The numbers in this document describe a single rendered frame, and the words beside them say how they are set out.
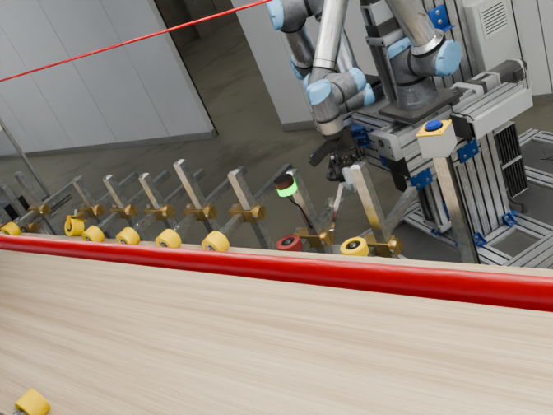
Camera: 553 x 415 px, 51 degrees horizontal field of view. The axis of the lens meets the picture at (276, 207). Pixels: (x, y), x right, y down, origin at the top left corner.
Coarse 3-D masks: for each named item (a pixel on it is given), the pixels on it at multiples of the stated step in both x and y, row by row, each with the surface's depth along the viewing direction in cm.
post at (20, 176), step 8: (16, 176) 291; (24, 176) 293; (24, 184) 293; (32, 192) 296; (32, 200) 298; (40, 200) 300; (48, 216) 303; (48, 224) 305; (56, 224) 306; (56, 232) 307
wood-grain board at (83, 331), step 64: (0, 256) 280; (320, 256) 174; (0, 320) 220; (64, 320) 201; (128, 320) 185; (192, 320) 171; (256, 320) 159; (320, 320) 149; (384, 320) 140; (448, 320) 132; (512, 320) 125; (0, 384) 182; (64, 384) 168; (128, 384) 157; (192, 384) 147; (256, 384) 138; (320, 384) 130; (384, 384) 123; (448, 384) 117; (512, 384) 111
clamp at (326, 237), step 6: (300, 228) 199; (306, 228) 197; (324, 228) 193; (294, 234) 197; (300, 234) 195; (306, 234) 194; (324, 234) 190; (330, 234) 191; (312, 240) 193; (318, 240) 191; (324, 240) 190; (330, 240) 191; (312, 246) 195; (318, 246) 193; (324, 246) 192
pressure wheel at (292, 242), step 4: (288, 236) 190; (292, 236) 189; (296, 236) 188; (280, 240) 190; (284, 240) 189; (288, 240) 187; (292, 240) 187; (296, 240) 186; (276, 244) 189; (280, 244) 188; (284, 244) 188; (288, 244) 187; (292, 244) 185; (296, 244) 185; (300, 244) 187; (280, 248) 186; (284, 248) 185; (288, 248) 184; (292, 248) 184; (296, 248) 185; (300, 248) 186
